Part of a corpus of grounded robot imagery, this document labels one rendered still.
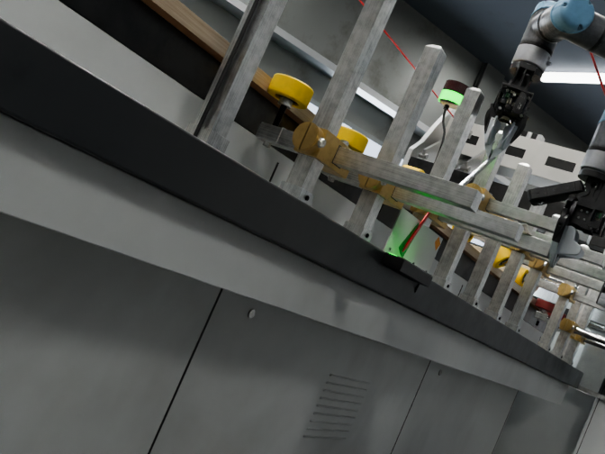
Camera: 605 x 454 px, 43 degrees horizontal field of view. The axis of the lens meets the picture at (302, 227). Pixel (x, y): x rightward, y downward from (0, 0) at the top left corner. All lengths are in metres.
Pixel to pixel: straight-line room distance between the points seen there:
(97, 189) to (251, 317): 0.76
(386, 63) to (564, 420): 4.72
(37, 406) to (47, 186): 0.52
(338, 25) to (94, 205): 6.63
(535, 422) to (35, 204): 3.40
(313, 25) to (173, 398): 6.03
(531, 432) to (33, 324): 3.14
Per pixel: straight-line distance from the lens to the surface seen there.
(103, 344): 1.38
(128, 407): 1.50
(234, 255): 1.21
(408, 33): 8.04
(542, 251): 1.67
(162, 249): 1.09
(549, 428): 4.05
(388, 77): 7.88
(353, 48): 1.33
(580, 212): 1.67
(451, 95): 1.78
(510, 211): 1.97
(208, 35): 1.29
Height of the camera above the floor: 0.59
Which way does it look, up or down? 3 degrees up
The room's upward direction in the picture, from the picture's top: 24 degrees clockwise
